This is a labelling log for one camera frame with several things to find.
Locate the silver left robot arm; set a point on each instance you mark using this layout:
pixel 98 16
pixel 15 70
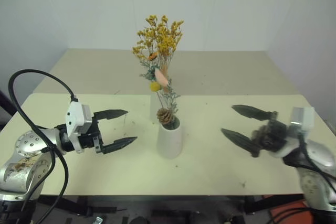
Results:
pixel 25 145

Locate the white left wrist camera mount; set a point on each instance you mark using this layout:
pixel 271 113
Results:
pixel 74 115

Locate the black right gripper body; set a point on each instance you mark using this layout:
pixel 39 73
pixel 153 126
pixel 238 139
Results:
pixel 274 134

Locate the black table frame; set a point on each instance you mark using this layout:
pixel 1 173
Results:
pixel 162 201

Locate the orange object under table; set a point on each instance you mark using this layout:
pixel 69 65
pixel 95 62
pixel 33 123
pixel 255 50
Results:
pixel 286 212

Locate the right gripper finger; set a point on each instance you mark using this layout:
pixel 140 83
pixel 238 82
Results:
pixel 254 113
pixel 241 141

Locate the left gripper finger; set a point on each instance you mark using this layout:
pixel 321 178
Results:
pixel 119 144
pixel 111 114

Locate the dark purple object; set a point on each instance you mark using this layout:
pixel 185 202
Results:
pixel 5 108

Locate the white ceramic vase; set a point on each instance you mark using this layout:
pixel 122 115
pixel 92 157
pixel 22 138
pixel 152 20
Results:
pixel 169 142

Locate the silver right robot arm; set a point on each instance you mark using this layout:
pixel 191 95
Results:
pixel 319 155

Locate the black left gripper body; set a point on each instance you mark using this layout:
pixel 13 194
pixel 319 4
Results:
pixel 90 140

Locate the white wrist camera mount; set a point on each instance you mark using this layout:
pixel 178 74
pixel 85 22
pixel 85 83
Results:
pixel 303 119
pixel 74 115

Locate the beige table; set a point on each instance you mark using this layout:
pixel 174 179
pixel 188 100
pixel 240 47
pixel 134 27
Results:
pixel 223 72

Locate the dark rounded shape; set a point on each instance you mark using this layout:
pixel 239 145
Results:
pixel 139 220

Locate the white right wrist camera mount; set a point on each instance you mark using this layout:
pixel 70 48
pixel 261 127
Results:
pixel 303 119

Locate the yellow dried flower bouquet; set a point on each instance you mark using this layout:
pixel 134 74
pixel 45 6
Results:
pixel 161 40

